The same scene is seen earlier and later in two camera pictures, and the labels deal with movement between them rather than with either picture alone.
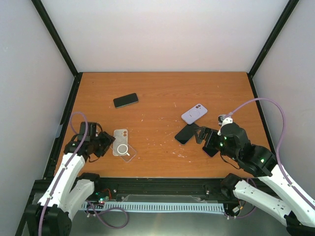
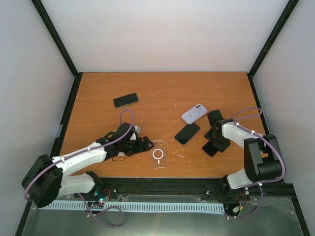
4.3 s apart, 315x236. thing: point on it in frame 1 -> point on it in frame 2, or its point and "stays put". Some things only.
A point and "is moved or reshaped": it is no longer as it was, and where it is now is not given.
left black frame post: [49, 27] stays put
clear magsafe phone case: [124, 150] is moved or reshaped
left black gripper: [108, 140] -> [140, 148]
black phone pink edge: [210, 151] stays put
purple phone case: [194, 114] stays put
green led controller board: [103, 195] stays put
